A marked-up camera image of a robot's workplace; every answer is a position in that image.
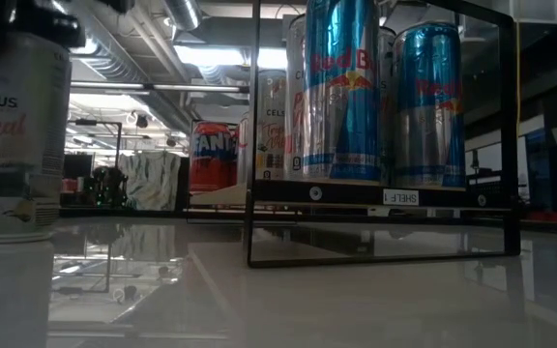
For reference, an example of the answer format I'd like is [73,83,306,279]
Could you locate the red soda can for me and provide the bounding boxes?
[190,120,239,193]

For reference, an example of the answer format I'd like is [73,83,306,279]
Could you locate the silver Diet Coke can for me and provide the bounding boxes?
[236,111,249,188]

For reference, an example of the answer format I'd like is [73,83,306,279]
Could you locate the blue silver Red Bull can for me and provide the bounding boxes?
[302,0,381,183]

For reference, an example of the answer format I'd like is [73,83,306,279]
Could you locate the light blue Red Bull can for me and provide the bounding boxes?
[394,21,467,189]

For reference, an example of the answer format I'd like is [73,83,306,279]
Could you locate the black monitor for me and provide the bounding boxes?
[63,154,95,180]

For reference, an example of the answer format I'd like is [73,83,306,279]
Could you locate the long linear ceiling light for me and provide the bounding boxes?
[70,80,250,94]

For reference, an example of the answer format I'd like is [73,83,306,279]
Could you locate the ceiling light panel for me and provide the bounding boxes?
[258,47,288,70]
[174,43,246,67]

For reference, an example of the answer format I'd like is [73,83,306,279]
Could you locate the black equipment rack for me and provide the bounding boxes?
[84,166,129,209]

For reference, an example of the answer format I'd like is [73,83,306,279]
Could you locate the white streaked cloth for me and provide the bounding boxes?
[117,152,182,212]

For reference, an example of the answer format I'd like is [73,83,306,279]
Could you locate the black partition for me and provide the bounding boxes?
[175,157,192,212]

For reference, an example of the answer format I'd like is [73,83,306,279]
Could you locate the large silver ceiling duct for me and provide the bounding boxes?
[65,0,192,134]

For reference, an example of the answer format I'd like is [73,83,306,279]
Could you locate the black metal stand frame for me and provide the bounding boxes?
[68,118,124,169]

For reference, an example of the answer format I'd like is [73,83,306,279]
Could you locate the wooden shelf black metal frame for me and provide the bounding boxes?
[186,0,521,270]

